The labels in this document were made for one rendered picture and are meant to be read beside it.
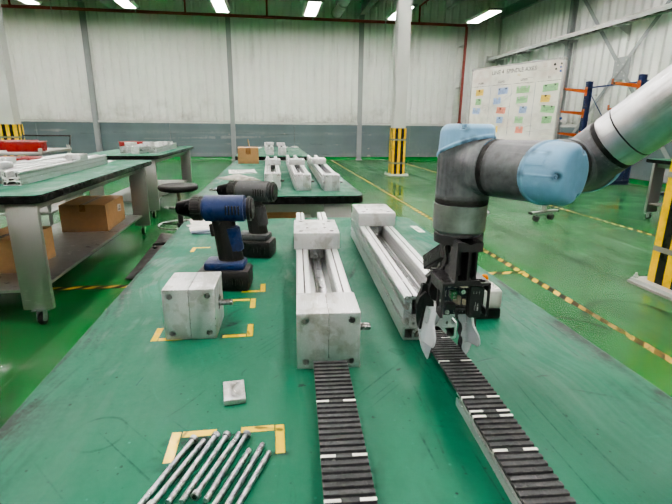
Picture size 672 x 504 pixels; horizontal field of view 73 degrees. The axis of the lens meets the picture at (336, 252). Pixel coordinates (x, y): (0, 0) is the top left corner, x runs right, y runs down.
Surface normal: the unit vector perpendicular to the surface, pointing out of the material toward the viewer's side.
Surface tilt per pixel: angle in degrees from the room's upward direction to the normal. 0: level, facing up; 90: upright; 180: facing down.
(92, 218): 90
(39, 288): 90
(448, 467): 0
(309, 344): 90
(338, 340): 90
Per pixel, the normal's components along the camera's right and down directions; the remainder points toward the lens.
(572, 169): 0.60, 0.22
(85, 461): 0.01, -0.96
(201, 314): 0.11, 0.27
